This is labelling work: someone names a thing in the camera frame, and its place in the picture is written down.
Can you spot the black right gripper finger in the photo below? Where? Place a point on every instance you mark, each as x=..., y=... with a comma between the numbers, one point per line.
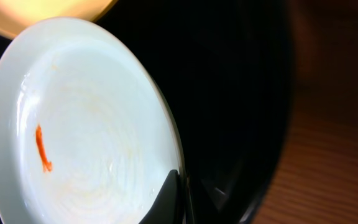
x=166, y=208

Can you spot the mint plate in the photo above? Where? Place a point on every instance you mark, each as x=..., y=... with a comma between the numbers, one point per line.
x=85, y=135

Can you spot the black round tray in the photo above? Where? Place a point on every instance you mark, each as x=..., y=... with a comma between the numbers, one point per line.
x=223, y=68

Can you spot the yellow plate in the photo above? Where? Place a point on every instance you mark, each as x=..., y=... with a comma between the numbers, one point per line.
x=17, y=15

